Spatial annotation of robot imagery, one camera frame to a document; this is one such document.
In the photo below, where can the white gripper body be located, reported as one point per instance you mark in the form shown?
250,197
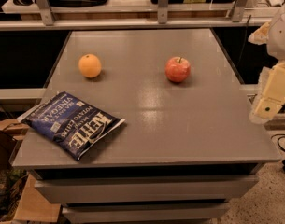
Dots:
281,34

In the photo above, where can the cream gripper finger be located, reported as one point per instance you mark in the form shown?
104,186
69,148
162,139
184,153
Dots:
263,110
260,36

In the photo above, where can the red apple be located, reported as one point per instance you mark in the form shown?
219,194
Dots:
177,69

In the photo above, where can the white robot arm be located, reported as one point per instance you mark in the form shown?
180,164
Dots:
276,38

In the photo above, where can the grey drawer cabinet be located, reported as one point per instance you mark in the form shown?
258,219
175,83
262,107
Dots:
186,146

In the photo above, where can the lower grey drawer front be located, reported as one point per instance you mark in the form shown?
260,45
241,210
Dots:
145,212

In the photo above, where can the grey drawer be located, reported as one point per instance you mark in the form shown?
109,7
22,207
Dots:
145,212
146,189

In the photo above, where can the orange fruit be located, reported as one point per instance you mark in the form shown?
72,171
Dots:
89,66

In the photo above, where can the blue potato chips bag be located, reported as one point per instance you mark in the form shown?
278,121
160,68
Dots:
71,123

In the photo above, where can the upper grey drawer front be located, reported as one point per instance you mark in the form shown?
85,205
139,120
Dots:
146,189

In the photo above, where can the brown cardboard box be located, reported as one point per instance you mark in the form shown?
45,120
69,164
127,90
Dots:
34,207

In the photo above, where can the right metal shelf bracket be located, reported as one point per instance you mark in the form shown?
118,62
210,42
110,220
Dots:
237,11

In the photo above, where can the metal shelf bracket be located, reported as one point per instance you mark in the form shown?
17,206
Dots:
45,12
237,11
162,11

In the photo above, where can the middle metal shelf bracket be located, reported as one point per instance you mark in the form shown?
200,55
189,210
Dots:
162,11

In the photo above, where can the left metal shelf bracket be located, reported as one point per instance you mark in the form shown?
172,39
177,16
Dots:
45,12

